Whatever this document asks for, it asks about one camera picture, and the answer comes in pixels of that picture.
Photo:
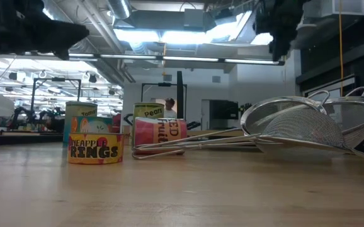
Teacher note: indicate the tall tomato can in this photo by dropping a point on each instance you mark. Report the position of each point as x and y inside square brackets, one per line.
[79, 108]

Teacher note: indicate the long linear light bar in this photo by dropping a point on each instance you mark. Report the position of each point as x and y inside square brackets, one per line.
[188, 58]

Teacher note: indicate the short yellow pineapple rings can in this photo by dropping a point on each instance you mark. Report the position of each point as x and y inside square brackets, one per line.
[95, 151]

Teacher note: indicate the small metal mesh strainer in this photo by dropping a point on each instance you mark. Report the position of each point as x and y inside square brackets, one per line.
[304, 129]

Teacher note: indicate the pink white mixed fruit can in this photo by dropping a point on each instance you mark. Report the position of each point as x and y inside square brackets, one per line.
[156, 132]

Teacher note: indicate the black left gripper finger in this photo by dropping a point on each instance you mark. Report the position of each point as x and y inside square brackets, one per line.
[70, 34]
[63, 54]

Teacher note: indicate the white ceiling unit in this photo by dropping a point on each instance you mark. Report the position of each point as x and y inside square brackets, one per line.
[342, 8]

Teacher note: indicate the tall green pears can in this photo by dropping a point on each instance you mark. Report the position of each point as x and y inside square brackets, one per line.
[149, 110]

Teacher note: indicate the background black robot arms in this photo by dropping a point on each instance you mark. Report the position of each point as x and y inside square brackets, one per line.
[53, 119]

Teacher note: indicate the silver ventilation duct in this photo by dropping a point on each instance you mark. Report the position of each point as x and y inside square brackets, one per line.
[119, 8]

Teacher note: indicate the black metal shelf frame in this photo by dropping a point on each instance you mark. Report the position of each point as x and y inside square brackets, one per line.
[180, 94]

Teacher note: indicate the medium metal mesh strainer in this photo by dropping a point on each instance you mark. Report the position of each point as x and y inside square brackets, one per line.
[264, 113]

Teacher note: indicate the large metal mesh strainer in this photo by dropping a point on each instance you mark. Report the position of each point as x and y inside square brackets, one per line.
[355, 116]

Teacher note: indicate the black wall screen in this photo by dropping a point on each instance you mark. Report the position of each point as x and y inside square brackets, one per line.
[224, 110]

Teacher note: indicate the black station frame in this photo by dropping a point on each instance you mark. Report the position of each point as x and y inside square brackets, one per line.
[33, 97]
[164, 84]

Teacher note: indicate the short sliced peaches can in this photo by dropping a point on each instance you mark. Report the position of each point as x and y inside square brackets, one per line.
[90, 124]

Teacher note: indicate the red rounded object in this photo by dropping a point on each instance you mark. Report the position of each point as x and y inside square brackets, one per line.
[116, 123]

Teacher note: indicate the person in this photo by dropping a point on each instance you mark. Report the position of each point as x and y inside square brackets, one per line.
[170, 110]

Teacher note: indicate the grey wall vent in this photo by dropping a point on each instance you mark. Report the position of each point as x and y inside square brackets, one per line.
[167, 77]
[216, 79]

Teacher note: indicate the wooden shelf board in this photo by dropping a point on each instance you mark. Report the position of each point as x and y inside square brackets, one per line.
[213, 132]

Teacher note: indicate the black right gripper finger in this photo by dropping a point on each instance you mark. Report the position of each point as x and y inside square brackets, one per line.
[279, 50]

